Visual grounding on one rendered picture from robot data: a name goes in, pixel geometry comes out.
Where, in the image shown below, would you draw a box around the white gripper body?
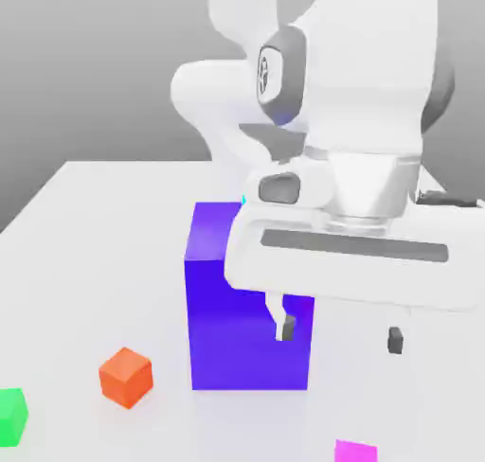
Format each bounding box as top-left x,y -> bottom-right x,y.
223,201 -> 485,312

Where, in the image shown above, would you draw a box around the small magenta cube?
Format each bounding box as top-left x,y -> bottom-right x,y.
333,438 -> 379,462

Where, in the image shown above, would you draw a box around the small orange cube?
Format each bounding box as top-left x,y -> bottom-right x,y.
98,346 -> 154,411

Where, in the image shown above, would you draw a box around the small green cube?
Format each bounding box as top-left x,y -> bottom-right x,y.
0,387 -> 30,449

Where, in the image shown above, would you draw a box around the large blue box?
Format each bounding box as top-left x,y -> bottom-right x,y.
184,201 -> 315,392

